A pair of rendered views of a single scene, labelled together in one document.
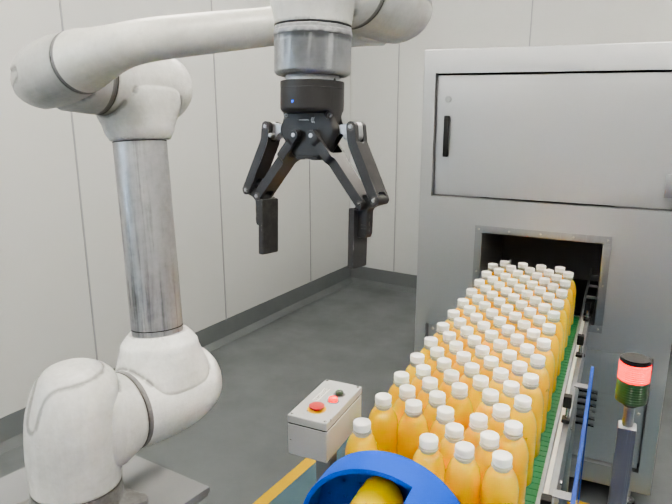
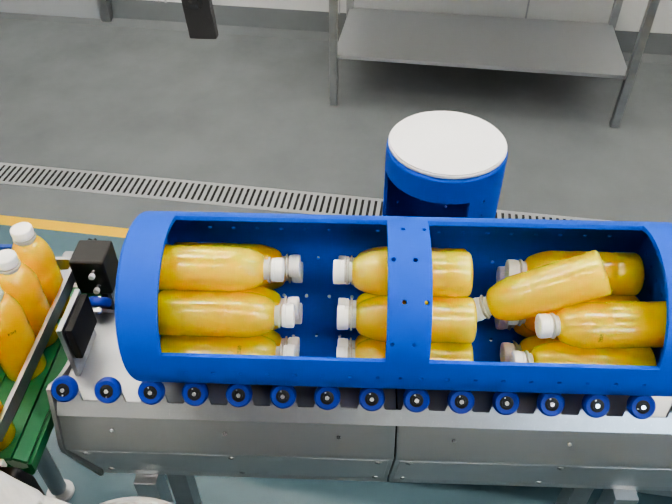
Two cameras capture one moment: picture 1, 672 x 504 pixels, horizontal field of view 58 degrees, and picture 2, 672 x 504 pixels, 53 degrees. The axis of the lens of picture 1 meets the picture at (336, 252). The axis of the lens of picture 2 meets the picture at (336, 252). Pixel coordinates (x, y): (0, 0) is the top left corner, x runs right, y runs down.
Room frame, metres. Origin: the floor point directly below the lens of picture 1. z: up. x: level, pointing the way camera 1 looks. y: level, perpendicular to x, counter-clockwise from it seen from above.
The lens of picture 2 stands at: (0.90, 0.75, 1.91)
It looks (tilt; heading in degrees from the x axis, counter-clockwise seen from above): 43 degrees down; 247
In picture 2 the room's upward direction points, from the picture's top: straight up
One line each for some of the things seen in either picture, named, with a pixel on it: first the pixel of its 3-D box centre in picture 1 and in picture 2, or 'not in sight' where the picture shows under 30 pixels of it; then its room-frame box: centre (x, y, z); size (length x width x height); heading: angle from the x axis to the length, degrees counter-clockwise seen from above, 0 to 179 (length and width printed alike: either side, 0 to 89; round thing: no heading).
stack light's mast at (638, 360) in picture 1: (631, 391); not in sight; (1.21, -0.64, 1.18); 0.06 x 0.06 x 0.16
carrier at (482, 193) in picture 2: not in sight; (429, 276); (0.13, -0.37, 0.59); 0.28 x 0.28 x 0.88
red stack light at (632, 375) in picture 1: (634, 370); not in sight; (1.21, -0.64, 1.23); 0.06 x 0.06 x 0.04
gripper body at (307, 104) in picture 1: (312, 120); not in sight; (0.74, 0.03, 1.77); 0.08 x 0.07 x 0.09; 56
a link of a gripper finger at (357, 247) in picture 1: (357, 237); not in sight; (0.69, -0.03, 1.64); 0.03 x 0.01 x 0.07; 145
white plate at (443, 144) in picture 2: not in sight; (447, 142); (0.13, -0.37, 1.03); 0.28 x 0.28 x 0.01
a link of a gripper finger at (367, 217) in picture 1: (372, 216); not in sight; (0.68, -0.04, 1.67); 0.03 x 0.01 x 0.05; 56
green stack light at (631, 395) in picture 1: (631, 389); not in sight; (1.21, -0.64, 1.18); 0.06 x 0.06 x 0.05
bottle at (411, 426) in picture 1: (412, 447); not in sight; (1.28, -0.18, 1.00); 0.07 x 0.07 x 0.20
